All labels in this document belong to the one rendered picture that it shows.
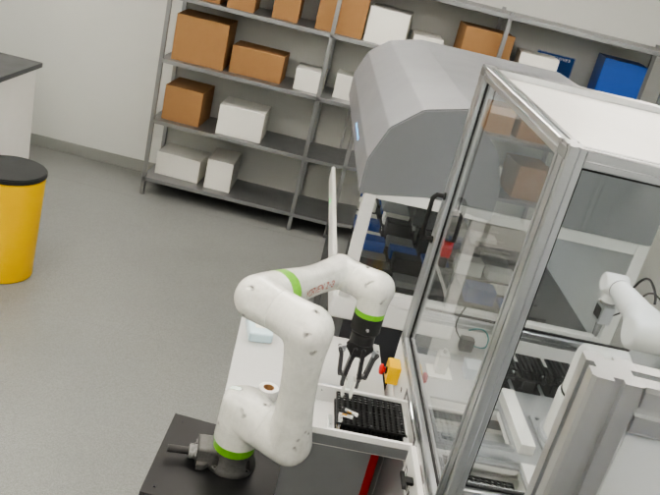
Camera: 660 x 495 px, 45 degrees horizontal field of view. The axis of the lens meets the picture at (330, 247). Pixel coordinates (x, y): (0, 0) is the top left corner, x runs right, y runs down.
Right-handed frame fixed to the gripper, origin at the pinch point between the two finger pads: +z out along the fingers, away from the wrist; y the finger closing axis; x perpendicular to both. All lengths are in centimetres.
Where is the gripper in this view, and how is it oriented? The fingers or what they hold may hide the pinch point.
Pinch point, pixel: (348, 386)
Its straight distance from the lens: 250.1
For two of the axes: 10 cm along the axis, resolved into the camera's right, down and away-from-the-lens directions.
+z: -2.3, 9.0, 3.7
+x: 0.1, 3.8, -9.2
